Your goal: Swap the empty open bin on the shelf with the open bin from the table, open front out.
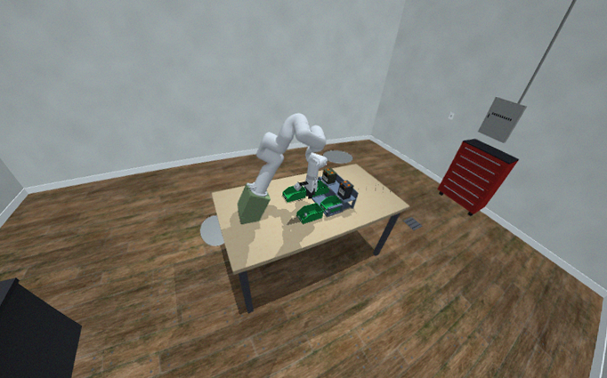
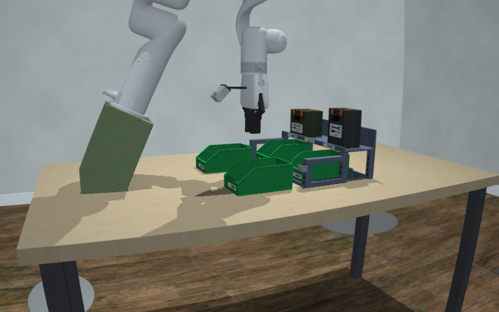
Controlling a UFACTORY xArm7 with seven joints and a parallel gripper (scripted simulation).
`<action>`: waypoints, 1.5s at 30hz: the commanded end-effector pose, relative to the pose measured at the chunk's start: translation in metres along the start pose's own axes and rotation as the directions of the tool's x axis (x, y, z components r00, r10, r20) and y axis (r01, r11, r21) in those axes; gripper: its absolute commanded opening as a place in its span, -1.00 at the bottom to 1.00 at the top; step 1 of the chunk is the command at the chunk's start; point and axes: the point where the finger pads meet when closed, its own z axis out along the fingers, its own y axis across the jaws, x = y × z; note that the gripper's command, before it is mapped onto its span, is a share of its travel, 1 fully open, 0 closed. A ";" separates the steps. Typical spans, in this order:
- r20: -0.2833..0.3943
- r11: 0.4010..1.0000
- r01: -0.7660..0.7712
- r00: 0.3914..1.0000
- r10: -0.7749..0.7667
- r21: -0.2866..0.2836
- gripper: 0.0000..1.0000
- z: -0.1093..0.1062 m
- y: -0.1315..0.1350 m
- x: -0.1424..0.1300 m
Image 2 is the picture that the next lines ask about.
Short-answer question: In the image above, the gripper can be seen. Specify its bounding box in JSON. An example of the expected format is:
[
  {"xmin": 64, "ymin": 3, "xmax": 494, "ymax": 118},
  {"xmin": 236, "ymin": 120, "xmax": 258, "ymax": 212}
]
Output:
[{"xmin": 240, "ymin": 72, "xmax": 269, "ymax": 134}]

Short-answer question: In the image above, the black tool case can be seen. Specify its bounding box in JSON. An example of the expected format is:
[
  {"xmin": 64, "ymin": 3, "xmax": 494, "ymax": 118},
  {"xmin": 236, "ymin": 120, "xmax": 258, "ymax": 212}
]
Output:
[{"xmin": 327, "ymin": 107, "xmax": 362, "ymax": 148}]

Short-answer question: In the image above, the olive green tool case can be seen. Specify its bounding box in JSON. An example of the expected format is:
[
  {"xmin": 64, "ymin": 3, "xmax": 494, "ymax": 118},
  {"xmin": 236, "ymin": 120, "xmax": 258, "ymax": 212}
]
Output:
[{"xmin": 290, "ymin": 109, "xmax": 323, "ymax": 137}]

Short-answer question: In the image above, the green bin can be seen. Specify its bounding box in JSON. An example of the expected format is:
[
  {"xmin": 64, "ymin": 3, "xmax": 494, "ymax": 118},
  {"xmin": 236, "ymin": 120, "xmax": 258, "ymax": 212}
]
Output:
[
  {"xmin": 257, "ymin": 139, "xmax": 310, "ymax": 162},
  {"xmin": 225, "ymin": 157, "xmax": 294, "ymax": 196},
  {"xmin": 291, "ymin": 149, "xmax": 340, "ymax": 182},
  {"xmin": 197, "ymin": 143, "xmax": 253, "ymax": 174}
]

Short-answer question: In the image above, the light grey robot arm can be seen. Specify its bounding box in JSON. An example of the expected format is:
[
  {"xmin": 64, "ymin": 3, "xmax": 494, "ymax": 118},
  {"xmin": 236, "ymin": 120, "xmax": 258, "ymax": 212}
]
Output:
[{"xmin": 103, "ymin": 0, "xmax": 287, "ymax": 120}]

